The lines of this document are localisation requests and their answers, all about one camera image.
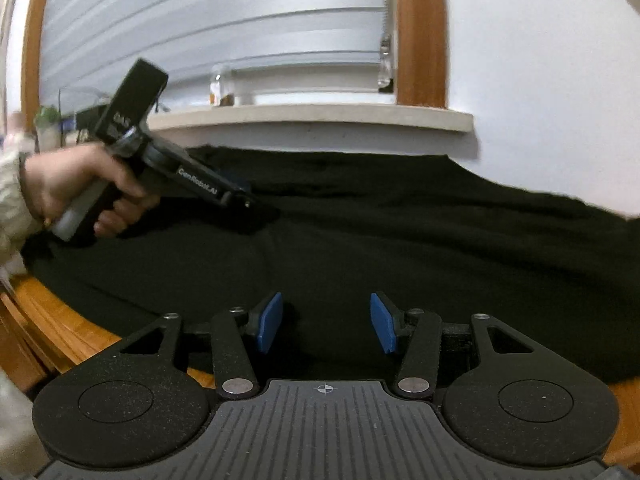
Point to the person's left forearm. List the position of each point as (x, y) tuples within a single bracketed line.
[(12, 195)]

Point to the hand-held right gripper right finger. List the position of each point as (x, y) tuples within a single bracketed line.
[(384, 322)]

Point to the small glass jar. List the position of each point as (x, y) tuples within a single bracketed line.
[(222, 87)]

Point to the wooden window frame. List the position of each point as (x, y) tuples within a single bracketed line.
[(420, 35)]

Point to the white window blind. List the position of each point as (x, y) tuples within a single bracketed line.
[(225, 15)]

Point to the small potted plant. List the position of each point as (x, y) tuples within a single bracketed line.
[(46, 122)]

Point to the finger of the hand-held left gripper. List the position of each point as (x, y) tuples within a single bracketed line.
[(242, 201), (235, 181)]

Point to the person's left hand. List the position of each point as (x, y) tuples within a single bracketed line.
[(65, 175)]

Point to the stone window sill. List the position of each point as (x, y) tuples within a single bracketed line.
[(325, 117)]

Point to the black garment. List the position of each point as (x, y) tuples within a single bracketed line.
[(400, 240)]

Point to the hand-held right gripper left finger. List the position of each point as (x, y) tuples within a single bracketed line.
[(270, 322)]

